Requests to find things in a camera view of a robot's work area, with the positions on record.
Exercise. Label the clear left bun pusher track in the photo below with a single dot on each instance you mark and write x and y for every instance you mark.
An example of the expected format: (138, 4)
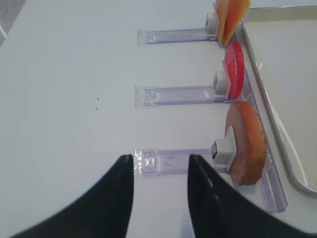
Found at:
(155, 162)

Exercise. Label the white bun pusher block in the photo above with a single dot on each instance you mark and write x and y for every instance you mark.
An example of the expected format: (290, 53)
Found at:
(224, 150)

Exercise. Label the yellow cheese slice inner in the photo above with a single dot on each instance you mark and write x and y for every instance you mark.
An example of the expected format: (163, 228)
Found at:
(235, 13)

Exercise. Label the white rectangular metal tray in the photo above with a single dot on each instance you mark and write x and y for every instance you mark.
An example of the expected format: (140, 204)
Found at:
(282, 45)

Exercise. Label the clear cheese pusher track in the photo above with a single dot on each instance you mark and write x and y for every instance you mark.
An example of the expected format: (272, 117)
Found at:
(149, 37)

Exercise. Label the white tomato pusher block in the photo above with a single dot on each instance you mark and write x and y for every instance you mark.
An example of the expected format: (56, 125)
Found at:
(221, 84)

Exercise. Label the orange cheese slice outer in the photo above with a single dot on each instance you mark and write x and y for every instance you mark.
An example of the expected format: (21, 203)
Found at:
(221, 9)

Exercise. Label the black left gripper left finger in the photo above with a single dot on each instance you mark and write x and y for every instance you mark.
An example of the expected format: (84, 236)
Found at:
(103, 211)

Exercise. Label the upright bun slice left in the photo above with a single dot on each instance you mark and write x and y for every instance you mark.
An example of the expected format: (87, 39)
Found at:
(251, 145)

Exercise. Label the clear tomato pusher track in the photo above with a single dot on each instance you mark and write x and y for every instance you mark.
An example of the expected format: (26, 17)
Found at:
(160, 96)

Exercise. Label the clear long rail left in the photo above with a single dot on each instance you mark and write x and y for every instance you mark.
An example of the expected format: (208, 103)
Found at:
(268, 192)

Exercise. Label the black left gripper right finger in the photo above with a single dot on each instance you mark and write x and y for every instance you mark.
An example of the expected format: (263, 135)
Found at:
(218, 211)

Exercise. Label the red upright tomato slice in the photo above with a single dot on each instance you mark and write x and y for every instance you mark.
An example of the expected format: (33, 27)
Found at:
(234, 69)

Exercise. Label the white cheese pusher block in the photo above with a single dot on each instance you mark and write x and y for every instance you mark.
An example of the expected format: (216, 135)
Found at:
(212, 22)

